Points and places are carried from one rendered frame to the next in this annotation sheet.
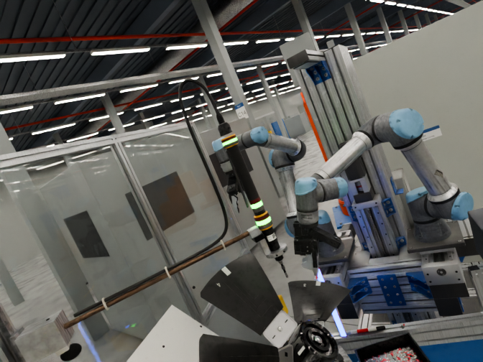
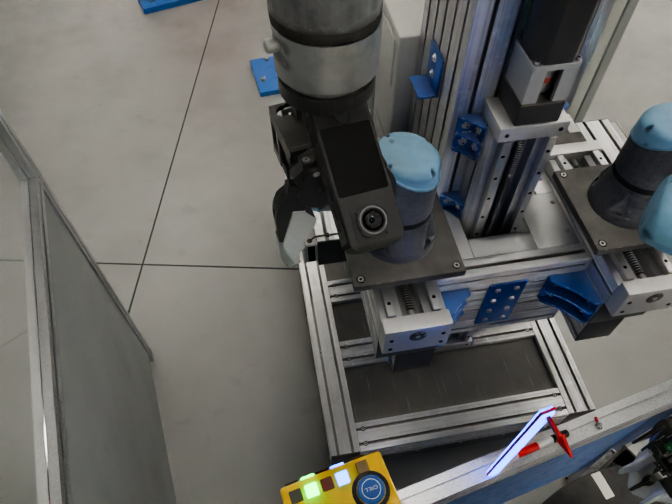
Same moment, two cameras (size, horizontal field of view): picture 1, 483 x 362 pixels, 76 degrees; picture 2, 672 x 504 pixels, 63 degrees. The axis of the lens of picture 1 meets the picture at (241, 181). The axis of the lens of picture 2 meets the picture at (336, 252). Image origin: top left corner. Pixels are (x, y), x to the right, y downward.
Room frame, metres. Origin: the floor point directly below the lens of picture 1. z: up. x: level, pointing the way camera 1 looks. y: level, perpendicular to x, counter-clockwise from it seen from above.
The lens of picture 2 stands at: (1.20, 0.25, 1.93)
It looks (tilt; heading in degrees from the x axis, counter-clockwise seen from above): 54 degrees down; 318
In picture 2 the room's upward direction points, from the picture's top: straight up
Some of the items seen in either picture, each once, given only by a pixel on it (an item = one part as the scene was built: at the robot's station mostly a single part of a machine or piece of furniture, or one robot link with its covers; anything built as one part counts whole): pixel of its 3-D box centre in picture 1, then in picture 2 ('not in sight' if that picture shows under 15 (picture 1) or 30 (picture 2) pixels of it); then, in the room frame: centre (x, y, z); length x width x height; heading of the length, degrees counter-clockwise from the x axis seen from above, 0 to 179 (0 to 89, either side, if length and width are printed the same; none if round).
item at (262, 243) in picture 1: (267, 238); not in sight; (0.87, 0.00, 1.50); 0.09 x 0.07 x 0.10; 103
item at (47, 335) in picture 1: (43, 337); not in sight; (0.73, 0.60, 1.54); 0.10 x 0.07 x 0.08; 103
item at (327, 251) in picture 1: (328, 242); (399, 218); (1.62, -0.30, 1.09); 0.15 x 0.15 x 0.10
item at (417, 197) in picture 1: (422, 202); (666, 144); (1.35, -0.72, 1.20); 0.13 x 0.12 x 0.14; 17
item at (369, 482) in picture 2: not in sight; (371, 489); (1.30, 0.09, 1.08); 0.04 x 0.04 x 0.02
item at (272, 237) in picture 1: (249, 189); not in sight; (0.87, -0.01, 1.66); 0.04 x 0.04 x 0.46
